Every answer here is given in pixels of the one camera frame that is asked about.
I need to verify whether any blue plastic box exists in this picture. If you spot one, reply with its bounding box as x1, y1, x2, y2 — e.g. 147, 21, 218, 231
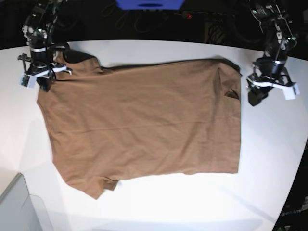
116, 0, 185, 10

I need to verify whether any white camera mount, image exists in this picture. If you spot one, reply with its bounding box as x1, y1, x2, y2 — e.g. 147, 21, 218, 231
245, 61, 300, 101
17, 53, 73, 89

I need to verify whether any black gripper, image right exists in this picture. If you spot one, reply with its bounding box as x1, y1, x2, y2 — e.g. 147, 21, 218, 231
248, 57, 289, 106

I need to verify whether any white camera mount, image right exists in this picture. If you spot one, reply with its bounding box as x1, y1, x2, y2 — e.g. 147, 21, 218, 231
245, 61, 300, 101

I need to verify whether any white camera mount, image left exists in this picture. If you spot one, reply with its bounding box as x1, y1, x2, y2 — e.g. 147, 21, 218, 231
17, 53, 73, 89

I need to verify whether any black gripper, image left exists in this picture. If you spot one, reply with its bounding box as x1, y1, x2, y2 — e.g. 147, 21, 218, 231
28, 49, 55, 92

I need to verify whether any black power strip red light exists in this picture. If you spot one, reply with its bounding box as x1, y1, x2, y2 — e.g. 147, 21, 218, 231
180, 11, 227, 22

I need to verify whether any translucent grey plastic bin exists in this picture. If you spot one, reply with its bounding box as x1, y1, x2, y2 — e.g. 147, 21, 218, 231
0, 173, 54, 231

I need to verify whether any brown t-shirt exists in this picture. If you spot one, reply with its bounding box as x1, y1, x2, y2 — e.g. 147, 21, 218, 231
37, 55, 242, 199

